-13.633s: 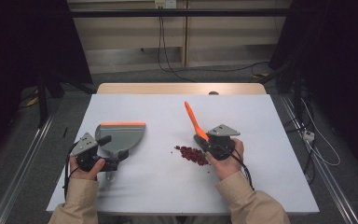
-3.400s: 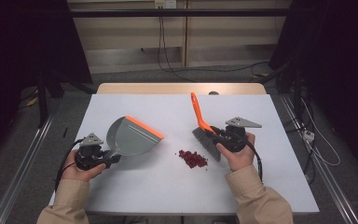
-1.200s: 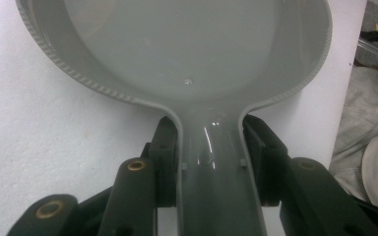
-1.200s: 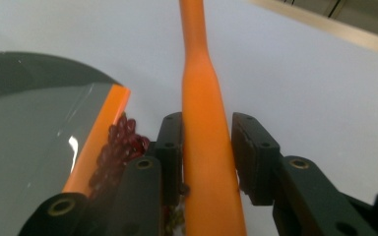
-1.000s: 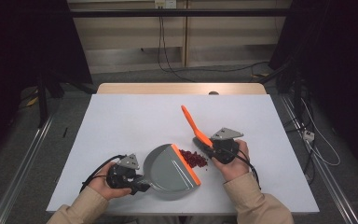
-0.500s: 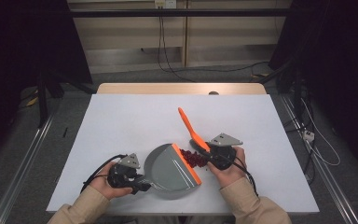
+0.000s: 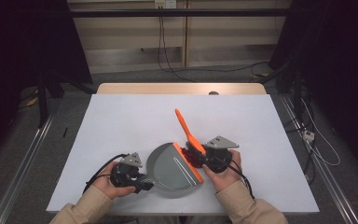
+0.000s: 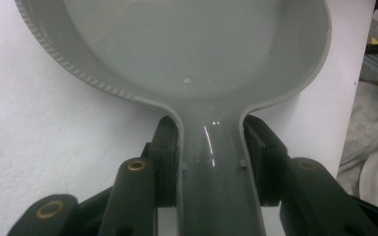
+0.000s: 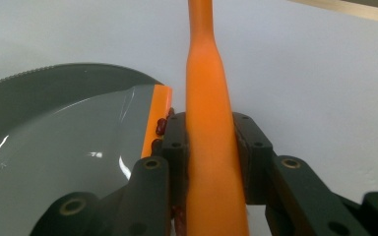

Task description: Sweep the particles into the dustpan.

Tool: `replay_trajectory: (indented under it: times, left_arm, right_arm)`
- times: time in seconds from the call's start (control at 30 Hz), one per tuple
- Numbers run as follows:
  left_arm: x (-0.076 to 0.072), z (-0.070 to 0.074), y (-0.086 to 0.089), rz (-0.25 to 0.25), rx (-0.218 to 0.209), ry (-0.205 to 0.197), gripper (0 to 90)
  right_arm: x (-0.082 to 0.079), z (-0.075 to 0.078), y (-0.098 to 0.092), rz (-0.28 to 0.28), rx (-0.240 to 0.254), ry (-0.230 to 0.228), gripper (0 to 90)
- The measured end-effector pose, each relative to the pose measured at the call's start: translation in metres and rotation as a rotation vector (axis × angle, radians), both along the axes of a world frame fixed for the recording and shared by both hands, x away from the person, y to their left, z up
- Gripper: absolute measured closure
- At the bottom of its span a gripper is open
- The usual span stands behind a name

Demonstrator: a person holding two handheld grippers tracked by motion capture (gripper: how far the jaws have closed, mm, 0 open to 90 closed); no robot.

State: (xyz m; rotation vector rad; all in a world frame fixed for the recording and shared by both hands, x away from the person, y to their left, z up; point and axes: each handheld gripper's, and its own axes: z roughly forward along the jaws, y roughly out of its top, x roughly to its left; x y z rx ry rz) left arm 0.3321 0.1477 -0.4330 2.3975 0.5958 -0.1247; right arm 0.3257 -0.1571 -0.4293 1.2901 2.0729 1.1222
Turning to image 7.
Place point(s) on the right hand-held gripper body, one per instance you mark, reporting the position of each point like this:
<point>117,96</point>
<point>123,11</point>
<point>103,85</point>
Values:
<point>219,157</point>

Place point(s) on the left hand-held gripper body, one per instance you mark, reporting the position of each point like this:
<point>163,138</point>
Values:
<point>126,175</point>

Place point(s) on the grey dustpan with orange edge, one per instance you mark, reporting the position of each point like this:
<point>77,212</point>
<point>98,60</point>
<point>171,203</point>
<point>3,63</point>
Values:
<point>167,168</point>

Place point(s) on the orange brush with grey bristles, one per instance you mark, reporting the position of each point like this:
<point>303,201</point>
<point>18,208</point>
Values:
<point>186,127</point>

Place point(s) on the person's left hand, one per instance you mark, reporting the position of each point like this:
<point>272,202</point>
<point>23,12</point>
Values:
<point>104,183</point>

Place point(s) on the person's right hand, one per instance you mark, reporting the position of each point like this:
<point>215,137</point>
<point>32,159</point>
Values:
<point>227,180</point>

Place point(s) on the dark round table grommet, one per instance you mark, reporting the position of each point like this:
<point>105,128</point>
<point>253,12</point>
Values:
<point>213,92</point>

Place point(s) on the wooden table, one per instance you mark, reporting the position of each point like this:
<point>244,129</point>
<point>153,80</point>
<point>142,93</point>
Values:
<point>167,88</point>

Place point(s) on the white power adapter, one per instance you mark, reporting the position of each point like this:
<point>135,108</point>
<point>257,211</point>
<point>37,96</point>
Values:
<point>308,136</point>

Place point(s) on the dark metal stand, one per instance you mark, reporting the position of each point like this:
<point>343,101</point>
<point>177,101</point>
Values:
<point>42,102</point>

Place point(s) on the black horizontal bar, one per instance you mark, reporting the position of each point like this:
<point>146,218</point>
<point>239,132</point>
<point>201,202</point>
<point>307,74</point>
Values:
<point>199,12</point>

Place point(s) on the black curtain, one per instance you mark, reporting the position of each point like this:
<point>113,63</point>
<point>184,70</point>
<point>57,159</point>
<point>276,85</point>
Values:
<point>12,46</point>
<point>338,46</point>

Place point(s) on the aluminium floor rail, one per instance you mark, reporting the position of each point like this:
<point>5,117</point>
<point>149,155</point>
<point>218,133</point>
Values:
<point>332,186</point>
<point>15,183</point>

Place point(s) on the white wall socket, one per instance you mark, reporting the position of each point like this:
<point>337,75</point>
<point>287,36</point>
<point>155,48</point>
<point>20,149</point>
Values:
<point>165,3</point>

